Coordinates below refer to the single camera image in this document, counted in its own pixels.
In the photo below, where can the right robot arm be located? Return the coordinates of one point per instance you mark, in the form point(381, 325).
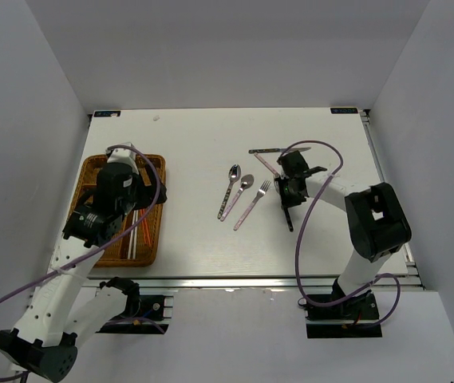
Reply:
point(378, 227)

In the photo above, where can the dark handled spoon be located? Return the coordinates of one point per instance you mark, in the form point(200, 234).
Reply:
point(234, 176)

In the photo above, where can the dark handled fork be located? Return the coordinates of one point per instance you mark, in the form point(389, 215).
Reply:
point(289, 222)

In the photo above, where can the pink handled spoon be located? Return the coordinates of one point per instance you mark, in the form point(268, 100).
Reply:
point(246, 182)

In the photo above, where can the left blue table label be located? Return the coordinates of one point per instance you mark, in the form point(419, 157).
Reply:
point(106, 113)

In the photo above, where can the pink handled table knife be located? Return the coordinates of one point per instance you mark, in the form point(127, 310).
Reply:
point(266, 165)

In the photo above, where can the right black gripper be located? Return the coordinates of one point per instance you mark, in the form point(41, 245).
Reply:
point(288, 203)

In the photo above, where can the right blue table label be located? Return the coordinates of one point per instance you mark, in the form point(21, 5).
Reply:
point(343, 110)

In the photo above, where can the pink handled fork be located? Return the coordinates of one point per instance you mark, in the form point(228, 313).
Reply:
point(260, 194)

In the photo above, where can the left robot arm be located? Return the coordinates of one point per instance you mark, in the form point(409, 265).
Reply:
point(46, 339)

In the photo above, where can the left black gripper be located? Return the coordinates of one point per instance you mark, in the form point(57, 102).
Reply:
point(148, 191)

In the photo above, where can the blue table label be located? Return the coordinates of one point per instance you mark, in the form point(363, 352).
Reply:
point(343, 110)
point(106, 113)

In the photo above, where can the dark handled table knife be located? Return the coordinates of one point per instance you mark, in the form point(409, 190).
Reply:
point(276, 150)

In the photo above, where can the brown wicker cutlery tray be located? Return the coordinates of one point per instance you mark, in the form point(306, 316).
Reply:
point(149, 229)

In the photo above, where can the orange chopstick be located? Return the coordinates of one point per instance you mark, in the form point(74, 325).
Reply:
point(147, 231)
point(143, 223)

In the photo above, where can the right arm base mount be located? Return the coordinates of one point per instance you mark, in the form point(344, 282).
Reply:
point(352, 319)

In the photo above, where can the aluminium table rail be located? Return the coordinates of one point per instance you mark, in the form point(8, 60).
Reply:
point(383, 173)

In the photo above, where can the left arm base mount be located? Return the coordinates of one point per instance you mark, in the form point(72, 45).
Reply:
point(145, 313)

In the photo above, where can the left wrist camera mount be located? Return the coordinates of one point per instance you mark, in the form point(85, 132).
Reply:
point(123, 155)

